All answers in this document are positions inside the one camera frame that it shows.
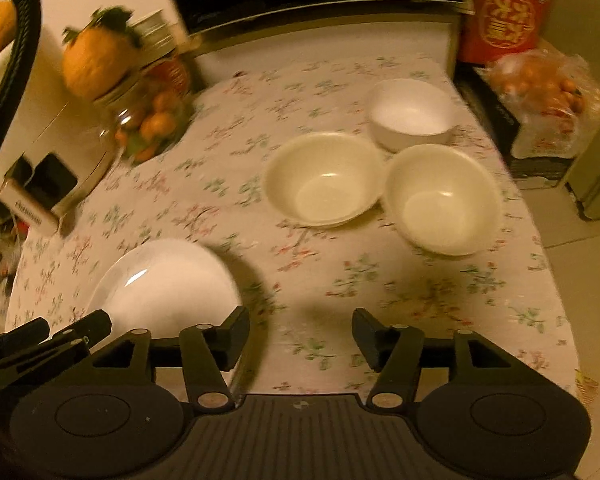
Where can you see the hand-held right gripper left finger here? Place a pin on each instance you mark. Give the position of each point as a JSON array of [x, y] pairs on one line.
[[232, 340]]

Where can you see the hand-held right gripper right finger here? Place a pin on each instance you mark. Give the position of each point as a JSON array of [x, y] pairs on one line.
[[367, 335]]

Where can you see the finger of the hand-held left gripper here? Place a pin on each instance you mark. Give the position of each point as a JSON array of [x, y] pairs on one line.
[[25, 332], [92, 325]]

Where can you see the white plate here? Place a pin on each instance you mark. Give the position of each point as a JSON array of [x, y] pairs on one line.
[[165, 285]]

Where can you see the cream bowl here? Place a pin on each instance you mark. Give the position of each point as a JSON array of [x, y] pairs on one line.
[[445, 200], [325, 180]]

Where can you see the white bowl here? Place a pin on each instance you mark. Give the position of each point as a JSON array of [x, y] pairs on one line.
[[410, 110]]

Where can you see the floral tablecloth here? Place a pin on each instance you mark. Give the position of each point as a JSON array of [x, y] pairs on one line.
[[280, 270]]

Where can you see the glass jar of small oranges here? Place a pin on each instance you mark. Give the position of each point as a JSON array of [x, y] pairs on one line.
[[150, 120]]

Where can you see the white appliance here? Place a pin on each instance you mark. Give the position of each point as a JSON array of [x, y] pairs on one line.
[[40, 110]]

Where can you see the dark cardboard box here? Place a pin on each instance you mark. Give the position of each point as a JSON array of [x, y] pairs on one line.
[[490, 105]]

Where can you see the orange with green leaves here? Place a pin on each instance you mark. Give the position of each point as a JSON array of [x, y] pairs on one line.
[[92, 60]]

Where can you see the red labelled jar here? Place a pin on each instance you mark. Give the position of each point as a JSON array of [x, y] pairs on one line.
[[152, 30]]

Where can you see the plastic bag of small oranges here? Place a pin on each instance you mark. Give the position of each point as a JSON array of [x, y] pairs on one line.
[[545, 90]]

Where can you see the red gift box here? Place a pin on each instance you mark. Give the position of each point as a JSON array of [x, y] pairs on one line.
[[505, 10]]

